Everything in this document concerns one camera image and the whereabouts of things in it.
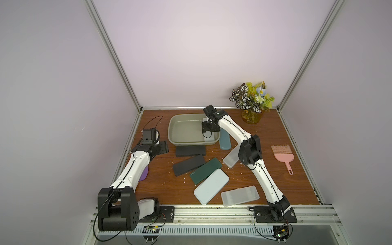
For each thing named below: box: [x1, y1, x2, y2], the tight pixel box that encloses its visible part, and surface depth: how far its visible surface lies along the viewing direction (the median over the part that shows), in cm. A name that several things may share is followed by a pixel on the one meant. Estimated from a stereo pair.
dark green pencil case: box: [189, 157, 223, 185], surface depth 88 cm
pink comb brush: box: [270, 144, 295, 176], surface depth 97 cm
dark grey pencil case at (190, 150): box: [175, 144, 207, 158], surface depth 100 cm
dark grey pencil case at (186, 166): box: [172, 154, 206, 177], surface depth 90 cm
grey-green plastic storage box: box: [167, 113, 221, 146], surface depth 107 cm
